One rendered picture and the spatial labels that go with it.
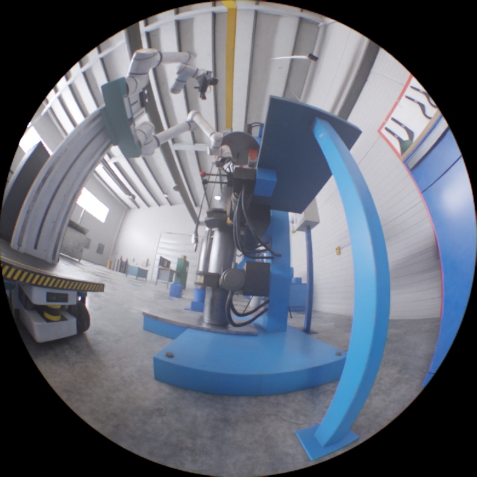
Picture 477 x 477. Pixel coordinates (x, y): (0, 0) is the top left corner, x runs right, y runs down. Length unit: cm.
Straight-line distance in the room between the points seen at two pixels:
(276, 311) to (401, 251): 163
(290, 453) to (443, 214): 82
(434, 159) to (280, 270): 119
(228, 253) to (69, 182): 125
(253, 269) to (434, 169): 104
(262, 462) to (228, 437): 12
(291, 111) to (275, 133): 12
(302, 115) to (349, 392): 80
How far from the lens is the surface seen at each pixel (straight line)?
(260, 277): 84
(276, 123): 64
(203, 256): 251
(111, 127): 123
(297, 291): 330
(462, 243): 69
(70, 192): 108
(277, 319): 116
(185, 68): 116
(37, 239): 102
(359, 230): 33
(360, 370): 34
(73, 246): 850
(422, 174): 78
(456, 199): 72
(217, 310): 110
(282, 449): 51
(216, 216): 109
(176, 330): 112
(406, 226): 208
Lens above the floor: 44
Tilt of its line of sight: 20 degrees up
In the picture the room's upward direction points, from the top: 6 degrees clockwise
